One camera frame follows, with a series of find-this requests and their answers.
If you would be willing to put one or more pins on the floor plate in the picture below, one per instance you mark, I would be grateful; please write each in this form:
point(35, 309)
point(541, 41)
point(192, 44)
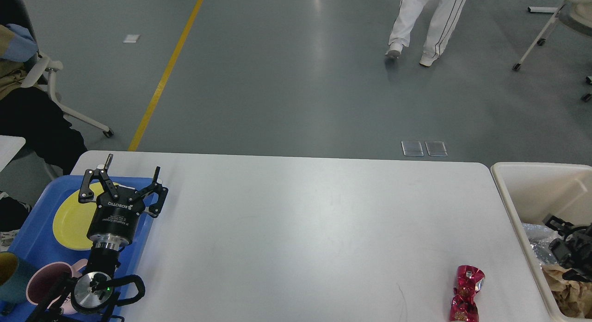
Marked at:
point(436, 148)
point(412, 148)

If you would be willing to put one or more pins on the person in white tracksuit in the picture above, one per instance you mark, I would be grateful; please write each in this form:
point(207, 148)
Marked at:
point(441, 27)

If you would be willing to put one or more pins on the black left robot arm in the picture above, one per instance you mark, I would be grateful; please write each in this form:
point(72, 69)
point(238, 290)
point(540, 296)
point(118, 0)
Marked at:
point(98, 290)

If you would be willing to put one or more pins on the left floor plate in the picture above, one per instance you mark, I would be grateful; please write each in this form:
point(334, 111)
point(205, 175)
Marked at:
point(412, 148)

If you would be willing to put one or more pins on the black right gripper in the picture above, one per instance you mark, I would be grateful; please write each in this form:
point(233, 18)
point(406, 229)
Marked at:
point(575, 254)

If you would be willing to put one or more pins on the white side table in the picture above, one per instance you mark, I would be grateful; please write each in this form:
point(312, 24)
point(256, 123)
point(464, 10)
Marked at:
point(9, 147)

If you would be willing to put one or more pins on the right floor plate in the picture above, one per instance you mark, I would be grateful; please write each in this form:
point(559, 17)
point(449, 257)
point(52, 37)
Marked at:
point(436, 148)

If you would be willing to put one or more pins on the teal cup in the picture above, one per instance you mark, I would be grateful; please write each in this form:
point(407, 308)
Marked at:
point(15, 273)

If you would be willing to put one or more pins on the person in black trousers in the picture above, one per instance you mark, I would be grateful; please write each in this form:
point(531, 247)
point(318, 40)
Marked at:
point(29, 113)

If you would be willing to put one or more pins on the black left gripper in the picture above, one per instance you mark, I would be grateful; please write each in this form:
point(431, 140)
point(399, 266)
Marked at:
point(113, 218)

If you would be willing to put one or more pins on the pink HOME mug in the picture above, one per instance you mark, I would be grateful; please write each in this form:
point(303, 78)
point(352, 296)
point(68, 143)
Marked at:
point(40, 284)

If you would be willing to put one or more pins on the foil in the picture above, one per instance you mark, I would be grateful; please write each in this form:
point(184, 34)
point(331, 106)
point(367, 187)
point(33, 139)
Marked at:
point(540, 237)

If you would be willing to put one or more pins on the yellow plastic plate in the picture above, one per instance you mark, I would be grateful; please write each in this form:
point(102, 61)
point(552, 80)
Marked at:
point(73, 219)

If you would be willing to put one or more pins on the blue plastic tray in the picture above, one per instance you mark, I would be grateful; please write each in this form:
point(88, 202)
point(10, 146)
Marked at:
point(37, 245)

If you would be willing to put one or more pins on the crushed red can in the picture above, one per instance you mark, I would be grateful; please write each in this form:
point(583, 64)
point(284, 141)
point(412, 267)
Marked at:
point(468, 283)

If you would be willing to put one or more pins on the brown paper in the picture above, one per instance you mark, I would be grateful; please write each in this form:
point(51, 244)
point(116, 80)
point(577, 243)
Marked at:
point(573, 298)

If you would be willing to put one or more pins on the beige plastic bin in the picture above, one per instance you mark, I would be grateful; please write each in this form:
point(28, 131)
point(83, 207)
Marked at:
point(533, 190)

